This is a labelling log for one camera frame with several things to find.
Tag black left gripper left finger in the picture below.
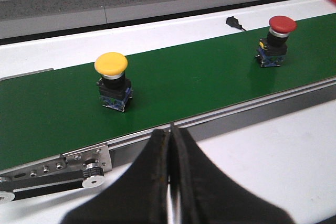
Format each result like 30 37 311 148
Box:
61 130 169 223

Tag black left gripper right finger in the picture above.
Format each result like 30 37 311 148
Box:
169 126 293 223

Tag red push button sideways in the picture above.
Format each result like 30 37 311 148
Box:
255 16 297 68

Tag green conveyor belt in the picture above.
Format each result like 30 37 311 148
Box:
1 14 335 169

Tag black drive belt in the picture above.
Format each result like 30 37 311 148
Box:
1 167 104 204

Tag aluminium conveyor side rail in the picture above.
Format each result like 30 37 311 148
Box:
104 76 336 154

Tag metal conveyor end bracket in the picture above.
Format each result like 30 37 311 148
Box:
1 143 112 182

